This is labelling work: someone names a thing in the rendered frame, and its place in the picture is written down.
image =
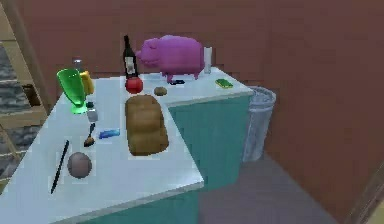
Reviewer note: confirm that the red apple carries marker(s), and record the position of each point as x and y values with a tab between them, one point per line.
134	85

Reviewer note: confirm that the white paper towel roll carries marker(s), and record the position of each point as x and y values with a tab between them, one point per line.
207	60

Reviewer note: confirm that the grey pepper shaker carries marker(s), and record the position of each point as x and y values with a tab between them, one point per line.
91	113

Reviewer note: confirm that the dark wine bottle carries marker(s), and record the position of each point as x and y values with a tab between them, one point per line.
129	58

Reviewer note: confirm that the green glass cup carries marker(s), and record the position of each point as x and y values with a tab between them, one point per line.
73	88

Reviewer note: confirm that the brown potato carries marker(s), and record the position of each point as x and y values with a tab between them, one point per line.
160	91

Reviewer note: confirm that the black pencil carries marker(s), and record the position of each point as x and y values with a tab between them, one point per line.
60	166

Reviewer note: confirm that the teal cabinet with white worktop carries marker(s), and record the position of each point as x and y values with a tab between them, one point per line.
213	133

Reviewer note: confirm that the clear salt shaker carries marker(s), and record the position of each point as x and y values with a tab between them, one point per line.
77	64

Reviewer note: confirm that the brown bread loaf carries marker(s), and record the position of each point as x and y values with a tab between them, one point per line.
146	125

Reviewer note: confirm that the blue dish sponge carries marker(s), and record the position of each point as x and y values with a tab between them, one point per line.
109	133

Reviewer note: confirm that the black small flat object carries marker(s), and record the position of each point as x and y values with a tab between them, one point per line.
177	82

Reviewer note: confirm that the green yellow sponge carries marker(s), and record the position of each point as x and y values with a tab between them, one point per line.
223	83

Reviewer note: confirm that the pink piggy bank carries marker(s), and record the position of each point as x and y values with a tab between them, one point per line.
176	56

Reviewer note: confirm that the wooden window frame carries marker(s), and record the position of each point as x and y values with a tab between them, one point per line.
20	83

